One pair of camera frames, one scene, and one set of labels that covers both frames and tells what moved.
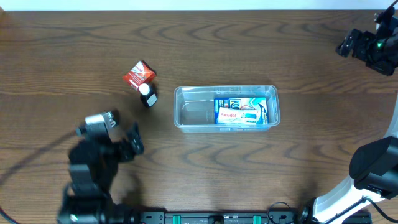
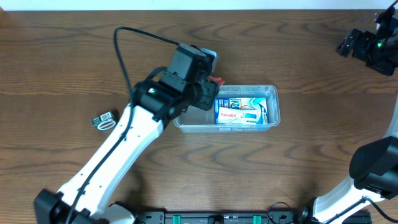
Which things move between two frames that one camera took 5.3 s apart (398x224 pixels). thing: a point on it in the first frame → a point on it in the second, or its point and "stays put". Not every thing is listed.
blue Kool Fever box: (259, 104) stays put
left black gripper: (125, 149) → (206, 95)
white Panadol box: (235, 116) stays put
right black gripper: (358, 42) stays put
